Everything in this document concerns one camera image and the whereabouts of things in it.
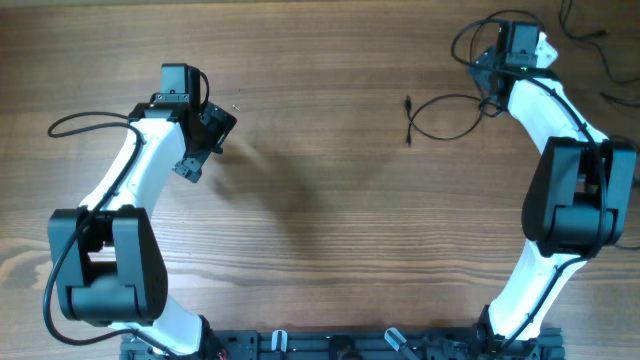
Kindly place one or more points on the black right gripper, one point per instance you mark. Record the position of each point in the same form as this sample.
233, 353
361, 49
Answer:
482, 67

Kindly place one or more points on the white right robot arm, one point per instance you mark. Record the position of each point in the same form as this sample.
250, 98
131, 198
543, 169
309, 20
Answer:
577, 201

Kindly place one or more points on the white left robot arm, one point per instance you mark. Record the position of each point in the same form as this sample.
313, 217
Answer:
109, 278

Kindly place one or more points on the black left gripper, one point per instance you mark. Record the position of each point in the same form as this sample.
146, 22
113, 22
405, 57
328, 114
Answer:
219, 123

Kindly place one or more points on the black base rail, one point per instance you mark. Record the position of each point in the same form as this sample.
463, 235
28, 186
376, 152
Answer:
432, 344

